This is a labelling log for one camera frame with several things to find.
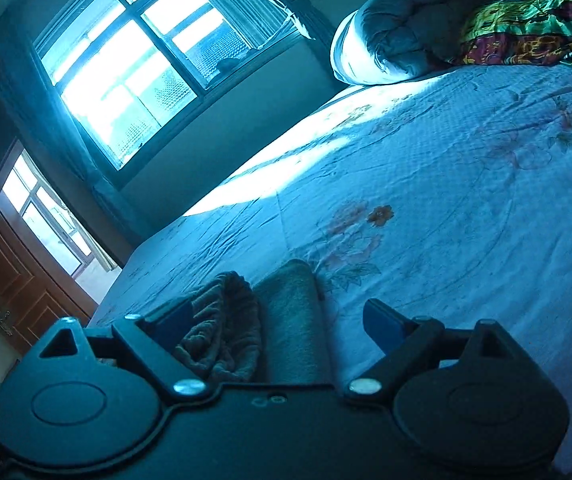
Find grey-green fleece pants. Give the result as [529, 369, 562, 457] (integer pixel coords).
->
[143, 258, 337, 387]

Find brown wooden door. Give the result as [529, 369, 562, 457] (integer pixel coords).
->
[0, 211, 97, 356]

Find floral blue bed sheet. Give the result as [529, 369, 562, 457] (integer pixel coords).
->
[87, 62, 572, 478]

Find far room window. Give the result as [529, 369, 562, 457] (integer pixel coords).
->
[2, 150, 118, 278]

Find blue left curtain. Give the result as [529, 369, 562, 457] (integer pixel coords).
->
[0, 11, 152, 246]

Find blue curtain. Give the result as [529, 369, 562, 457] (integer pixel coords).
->
[0, 11, 152, 246]
[214, 0, 335, 76]

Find large sliding glass window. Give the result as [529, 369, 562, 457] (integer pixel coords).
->
[36, 0, 302, 186]

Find rolled grey white quilt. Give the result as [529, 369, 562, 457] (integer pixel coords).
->
[329, 0, 491, 86]

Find colourful floral satin blanket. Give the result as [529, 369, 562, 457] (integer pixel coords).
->
[458, 0, 572, 67]

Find blue right curtain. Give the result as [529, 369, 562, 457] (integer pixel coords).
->
[214, 0, 335, 76]

